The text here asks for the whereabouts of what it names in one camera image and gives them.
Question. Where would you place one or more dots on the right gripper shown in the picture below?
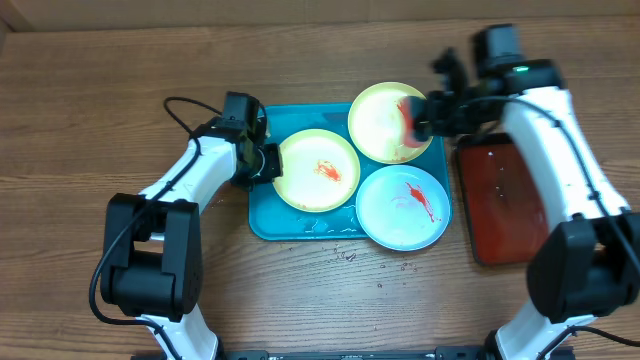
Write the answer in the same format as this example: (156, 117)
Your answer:
(435, 127)

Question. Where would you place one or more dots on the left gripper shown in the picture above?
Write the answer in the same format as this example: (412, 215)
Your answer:
(274, 168)

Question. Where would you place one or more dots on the red black sponge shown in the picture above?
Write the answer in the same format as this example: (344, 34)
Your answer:
(414, 113)

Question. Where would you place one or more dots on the yellow-green plate top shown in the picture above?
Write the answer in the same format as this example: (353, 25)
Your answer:
(377, 125)

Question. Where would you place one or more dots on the yellow-green plate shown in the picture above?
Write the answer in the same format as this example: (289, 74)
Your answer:
(320, 171)
(377, 125)

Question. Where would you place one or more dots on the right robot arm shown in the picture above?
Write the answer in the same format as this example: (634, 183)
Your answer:
(588, 266)

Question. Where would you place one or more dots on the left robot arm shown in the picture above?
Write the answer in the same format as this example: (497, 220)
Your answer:
(151, 271)

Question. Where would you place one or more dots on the teal plastic tray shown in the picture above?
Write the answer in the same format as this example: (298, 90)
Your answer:
(272, 219)

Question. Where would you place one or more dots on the black red-lined tray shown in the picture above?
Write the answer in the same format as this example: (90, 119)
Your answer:
(504, 213)

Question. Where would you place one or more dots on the light blue plate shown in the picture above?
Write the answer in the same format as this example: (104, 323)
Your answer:
(403, 208)

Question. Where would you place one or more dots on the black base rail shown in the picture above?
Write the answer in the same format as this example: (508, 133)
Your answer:
(440, 353)

